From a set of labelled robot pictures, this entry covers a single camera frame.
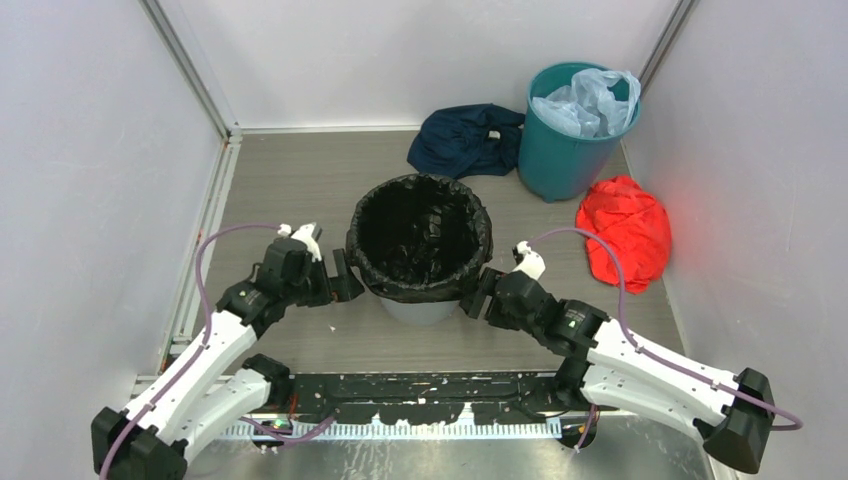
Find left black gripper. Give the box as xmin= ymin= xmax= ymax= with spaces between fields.
xmin=282 ymin=248 xmax=363 ymax=307

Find grey translucent trash bin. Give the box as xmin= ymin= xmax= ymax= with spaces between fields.
xmin=380 ymin=298 xmax=459 ymax=326

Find black trash bag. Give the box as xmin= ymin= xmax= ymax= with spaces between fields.
xmin=345 ymin=174 xmax=494 ymax=304

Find teal plastic bucket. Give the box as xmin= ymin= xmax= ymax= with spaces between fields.
xmin=518 ymin=62 xmax=641 ymax=203

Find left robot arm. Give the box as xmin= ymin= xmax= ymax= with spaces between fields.
xmin=91 ymin=234 xmax=364 ymax=479

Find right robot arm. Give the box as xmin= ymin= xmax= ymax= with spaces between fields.
xmin=460 ymin=268 xmax=774 ymax=474

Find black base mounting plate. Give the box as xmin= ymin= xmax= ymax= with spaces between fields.
xmin=253 ymin=372 xmax=589 ymax=426

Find dark navy cloth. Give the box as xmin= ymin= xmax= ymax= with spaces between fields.
xmin=407 ymin=104 xmax=525 ymax=179

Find red cloth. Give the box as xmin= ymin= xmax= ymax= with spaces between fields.
xmin=575 ymin=175 xmax=672 ymax=295

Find light blue plastic bag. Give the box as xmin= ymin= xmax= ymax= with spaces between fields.
xmin=530 ymin=68 xmax=642 ymax=139

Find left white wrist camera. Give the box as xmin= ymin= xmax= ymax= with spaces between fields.
xmin=277 ymin=222 xmax=323 ymax=262

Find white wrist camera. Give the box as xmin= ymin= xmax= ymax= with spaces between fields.
xmin=512 ymin=241 xmax=546 ymax=281
xmin=277 ymin=222 xmax=323 ymax=262

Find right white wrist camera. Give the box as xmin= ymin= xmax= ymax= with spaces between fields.
xmin=512 ymin=241 xmax=546 ymax=281

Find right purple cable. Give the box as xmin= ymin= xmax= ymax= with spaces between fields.
xmin=529 ymin=227 xmax=804 ymax=453

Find aluminium frame rail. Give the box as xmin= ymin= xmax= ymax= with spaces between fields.
xmin=124 ymin=125 xmax=244 ymax=420

